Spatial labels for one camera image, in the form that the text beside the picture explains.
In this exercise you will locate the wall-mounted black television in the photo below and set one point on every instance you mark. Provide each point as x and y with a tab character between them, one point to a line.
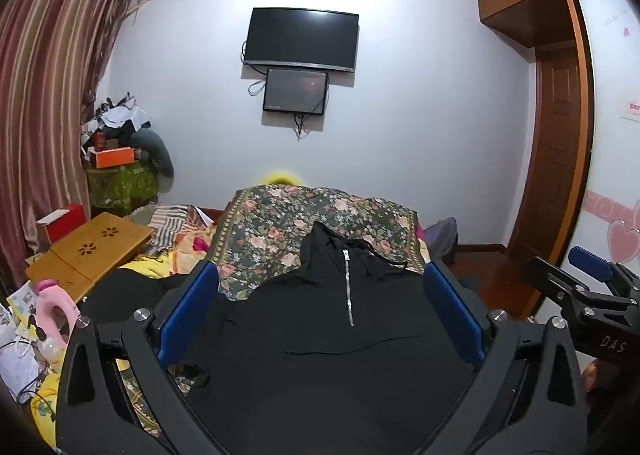
300	39

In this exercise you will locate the brown wooden door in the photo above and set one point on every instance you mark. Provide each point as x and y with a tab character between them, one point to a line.
557	145

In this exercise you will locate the green patterned cloth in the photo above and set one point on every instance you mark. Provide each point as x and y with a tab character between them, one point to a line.
122	185

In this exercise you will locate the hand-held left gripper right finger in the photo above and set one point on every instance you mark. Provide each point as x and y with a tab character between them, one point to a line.
452	316

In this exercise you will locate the wooden folding lap table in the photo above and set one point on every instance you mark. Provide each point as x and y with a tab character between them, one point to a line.
90	250

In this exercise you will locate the orange box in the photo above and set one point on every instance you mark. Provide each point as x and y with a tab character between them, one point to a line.
114	157

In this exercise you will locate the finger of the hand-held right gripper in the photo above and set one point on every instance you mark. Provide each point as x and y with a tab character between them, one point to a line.
555	276
590	262

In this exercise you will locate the red box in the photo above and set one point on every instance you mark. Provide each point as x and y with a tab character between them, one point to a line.
61	224

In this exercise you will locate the pile of clutter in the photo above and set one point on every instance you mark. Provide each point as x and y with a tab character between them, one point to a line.
112	117

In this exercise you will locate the pink plastic toy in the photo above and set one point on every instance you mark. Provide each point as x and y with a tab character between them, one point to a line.
52	307

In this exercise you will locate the dark floral blanket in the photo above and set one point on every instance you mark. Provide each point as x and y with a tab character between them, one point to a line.
280	230

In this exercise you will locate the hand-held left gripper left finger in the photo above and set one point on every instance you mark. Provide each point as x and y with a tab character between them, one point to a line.
192	306

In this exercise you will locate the small black monitor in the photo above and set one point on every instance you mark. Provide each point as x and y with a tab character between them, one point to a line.
295	90

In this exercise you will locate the black zip hoodie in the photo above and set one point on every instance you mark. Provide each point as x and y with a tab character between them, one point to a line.
325	345

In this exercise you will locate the striped red curtain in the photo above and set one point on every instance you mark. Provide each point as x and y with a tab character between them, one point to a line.
47	100

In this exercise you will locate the striped patterned cloth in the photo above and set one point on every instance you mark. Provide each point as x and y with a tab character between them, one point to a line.
172	225

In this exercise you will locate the yellow cloth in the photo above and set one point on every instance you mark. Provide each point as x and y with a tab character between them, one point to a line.
145	266

